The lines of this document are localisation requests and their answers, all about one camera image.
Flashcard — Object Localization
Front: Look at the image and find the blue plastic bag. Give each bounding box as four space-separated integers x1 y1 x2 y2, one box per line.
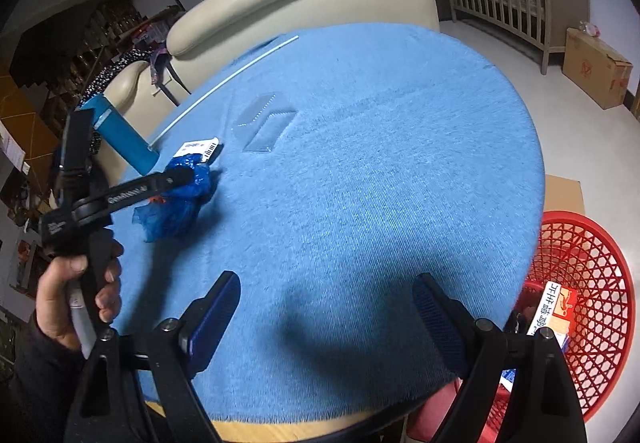
132 158 217 241

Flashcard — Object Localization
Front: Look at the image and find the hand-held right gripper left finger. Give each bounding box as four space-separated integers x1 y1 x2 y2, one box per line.
62 270 242 443

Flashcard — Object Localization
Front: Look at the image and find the brown cardboard box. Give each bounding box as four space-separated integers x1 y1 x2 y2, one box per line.
562 27 633 110

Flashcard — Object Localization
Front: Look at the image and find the person's left forearm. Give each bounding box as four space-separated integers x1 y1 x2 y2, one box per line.
10 313 91 443

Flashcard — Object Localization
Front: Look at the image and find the black floral cloth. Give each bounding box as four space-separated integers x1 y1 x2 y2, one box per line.
82 48 156 96

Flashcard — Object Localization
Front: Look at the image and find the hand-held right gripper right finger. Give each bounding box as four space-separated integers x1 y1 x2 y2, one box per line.
412 272 588 443

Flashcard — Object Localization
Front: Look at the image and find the blue table cloth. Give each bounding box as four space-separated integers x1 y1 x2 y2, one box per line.
102 23 546 424

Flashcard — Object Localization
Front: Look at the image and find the orange and white carton box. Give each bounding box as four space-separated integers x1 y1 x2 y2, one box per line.
527 282 578 349

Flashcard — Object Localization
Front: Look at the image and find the red plastic mesh basket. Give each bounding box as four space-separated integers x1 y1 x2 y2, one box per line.
492 210 637 429

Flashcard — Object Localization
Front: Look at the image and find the purple patterned bag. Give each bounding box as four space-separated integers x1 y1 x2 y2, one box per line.
132 8 181 84

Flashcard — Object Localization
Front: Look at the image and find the thin white plastic rod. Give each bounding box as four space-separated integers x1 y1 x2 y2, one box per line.
148 35 299 147

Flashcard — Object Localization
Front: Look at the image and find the clear plastic packaging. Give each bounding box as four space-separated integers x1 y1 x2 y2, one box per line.
232 92 297 154

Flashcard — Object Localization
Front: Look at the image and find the white paper notice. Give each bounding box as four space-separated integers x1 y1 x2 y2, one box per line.
0 133 26 168

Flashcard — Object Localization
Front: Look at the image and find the red plastic stool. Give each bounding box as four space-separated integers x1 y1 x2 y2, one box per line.
405 383 471 443

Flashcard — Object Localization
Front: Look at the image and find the white medicine box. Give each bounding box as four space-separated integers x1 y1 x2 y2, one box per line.
172 137 222 164

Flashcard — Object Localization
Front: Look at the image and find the flat cardboard sheet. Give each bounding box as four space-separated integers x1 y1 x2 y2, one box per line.
542 174 586 218

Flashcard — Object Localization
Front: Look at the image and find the dark wooden rack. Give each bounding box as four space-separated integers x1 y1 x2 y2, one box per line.
10 0 151 124

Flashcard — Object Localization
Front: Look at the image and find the cluttered shelf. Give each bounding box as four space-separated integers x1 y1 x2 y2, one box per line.
0 163 56 304

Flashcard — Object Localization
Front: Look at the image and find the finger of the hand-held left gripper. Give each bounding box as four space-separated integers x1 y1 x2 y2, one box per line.
107 166 196 214

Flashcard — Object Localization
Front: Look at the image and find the blue thermos bottle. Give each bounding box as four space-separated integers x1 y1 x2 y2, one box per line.
80 95 160 174

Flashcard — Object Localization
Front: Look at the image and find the person's left hand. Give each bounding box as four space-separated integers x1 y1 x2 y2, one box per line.
36 240 125 351

